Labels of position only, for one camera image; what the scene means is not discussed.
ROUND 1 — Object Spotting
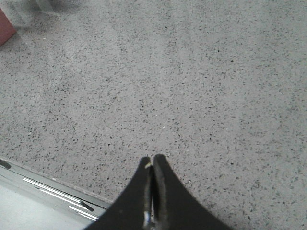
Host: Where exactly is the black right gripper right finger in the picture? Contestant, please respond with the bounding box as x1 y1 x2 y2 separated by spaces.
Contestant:
153 154 231 230

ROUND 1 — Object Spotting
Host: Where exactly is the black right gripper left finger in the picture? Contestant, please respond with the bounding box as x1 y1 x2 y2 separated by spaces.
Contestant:
86 157 153 230

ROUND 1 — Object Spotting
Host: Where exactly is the grey metal frame rail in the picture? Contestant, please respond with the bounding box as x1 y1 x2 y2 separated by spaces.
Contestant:
0 160 110 230

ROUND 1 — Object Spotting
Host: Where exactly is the pink foam cube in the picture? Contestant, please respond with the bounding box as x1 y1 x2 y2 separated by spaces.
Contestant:
0 9 16 46

